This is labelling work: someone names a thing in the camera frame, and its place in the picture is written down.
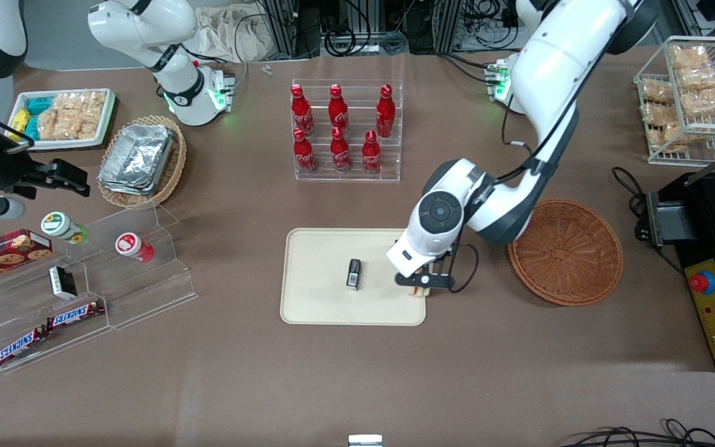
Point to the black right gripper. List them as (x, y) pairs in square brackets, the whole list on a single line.
[(5, 170)]

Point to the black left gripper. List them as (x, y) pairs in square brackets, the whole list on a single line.
[(440, 260)]

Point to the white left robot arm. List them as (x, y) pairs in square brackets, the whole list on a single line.
[(550, 81)]

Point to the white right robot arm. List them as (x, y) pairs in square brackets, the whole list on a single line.
[(174, 81)]

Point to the white rectangular snack tray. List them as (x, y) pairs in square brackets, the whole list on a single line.
[(69, 144)]

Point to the beige plastic tray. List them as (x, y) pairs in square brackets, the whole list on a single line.
[(320, 292)]

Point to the oval wicker basket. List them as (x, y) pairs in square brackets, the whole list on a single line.
[(174, 171)]

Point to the round brown wicker basket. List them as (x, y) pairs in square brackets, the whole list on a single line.
[(565, 254)]

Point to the green lidded cup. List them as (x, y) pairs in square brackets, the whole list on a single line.
[(62, 226)]

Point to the blue snack packet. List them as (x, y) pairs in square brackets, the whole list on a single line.
[(31, 127), (40, 104)]

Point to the clear rice cracker bag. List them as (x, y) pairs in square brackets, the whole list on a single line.
[(72, 115)]

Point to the stacked aluminium foil trays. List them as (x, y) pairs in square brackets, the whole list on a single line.
[(137, 158)]

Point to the yellow snack packet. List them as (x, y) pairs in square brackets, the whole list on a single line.
[(19, 119)]

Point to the red lidded cup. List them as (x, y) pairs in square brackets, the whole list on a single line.
[(134, 246)]

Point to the red cookie box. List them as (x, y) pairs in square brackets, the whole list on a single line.
[(4, 254)]

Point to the black and white small box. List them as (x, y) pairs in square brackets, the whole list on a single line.
[(62, 282)]

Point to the clear acrylic bottle rack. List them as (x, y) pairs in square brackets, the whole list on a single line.
[(388, 161)]

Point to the clear acrylic step display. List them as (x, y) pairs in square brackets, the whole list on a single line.
[(140, 292)]

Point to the snickers chocolate bar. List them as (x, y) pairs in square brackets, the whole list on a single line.
[(21, 346), (75, 314)]

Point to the red cola bottle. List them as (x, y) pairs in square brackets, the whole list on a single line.
[(337, 110), (301, 110), (371, 154), (385, 112), (303, 152), (339, 151)]

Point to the white box edge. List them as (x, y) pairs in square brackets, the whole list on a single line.
[(365, 440)]

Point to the beige cloth bag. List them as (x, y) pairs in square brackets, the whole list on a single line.
[(227, 34)]

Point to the small clear clip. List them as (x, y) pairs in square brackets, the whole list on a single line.
[(266, 70)]

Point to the clear bag of crackers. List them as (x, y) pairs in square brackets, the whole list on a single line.
[(658, 115), (689, 57), (656, 92), (671, 135), (708, 100), (702, 77)]

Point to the black machine housing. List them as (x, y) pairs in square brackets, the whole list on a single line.
[(705, 211)]

